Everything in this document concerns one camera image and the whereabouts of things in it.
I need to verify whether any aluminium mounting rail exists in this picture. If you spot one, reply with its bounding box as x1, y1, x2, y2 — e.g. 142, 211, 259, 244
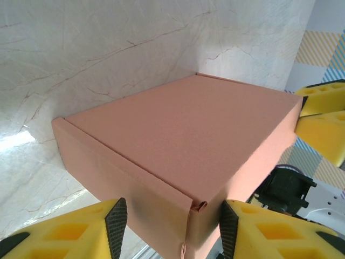
134, 242, 162, 259

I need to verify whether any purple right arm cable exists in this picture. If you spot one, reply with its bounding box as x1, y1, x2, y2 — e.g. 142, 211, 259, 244
277, 163, 304, 176

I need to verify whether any salmon cardboard paper box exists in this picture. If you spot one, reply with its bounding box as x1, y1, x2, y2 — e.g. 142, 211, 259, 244
51, 71, 304, 259

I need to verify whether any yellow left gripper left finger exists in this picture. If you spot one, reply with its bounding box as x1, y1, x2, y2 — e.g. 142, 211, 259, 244
0, 197, 128, 259

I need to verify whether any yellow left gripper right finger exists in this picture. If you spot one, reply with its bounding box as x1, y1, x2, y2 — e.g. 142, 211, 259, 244
220, 199, 345, 259

